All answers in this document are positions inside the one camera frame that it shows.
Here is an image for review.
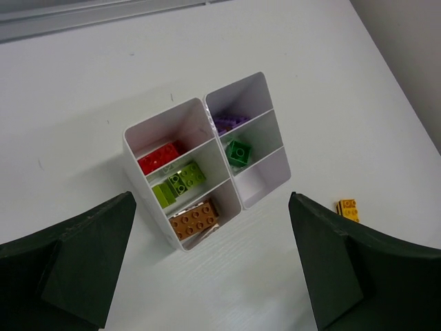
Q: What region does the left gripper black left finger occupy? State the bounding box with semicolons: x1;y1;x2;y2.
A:
1;191;136;330

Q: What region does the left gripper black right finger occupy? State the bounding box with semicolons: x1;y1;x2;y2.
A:
289;192;440;330

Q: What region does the yellow lego brick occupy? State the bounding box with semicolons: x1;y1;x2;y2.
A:
336;199;360;223

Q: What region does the orange lego plate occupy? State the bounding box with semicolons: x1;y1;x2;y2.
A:
187;199;215;210
169;207;218;241

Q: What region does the lime green lego brick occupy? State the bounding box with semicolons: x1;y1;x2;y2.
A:
167;161;206;197

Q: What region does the red lego brick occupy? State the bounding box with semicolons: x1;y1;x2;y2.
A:
138;141;187;175

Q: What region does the purple lego brick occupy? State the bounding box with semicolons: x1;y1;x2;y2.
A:
214;114;250;136

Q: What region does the small lime lego brick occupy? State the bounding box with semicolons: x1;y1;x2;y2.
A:
152;182;176;209

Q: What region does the left white divided container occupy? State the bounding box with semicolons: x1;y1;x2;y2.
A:
123;98;242;252

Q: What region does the white divided container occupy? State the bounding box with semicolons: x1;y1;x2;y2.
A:
123;98;242;252
203;72;291;210

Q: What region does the right white divided container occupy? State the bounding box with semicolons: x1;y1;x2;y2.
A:
203;72;291;210

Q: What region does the aluminium table frame rail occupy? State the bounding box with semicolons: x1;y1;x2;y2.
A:
1;0;213;43

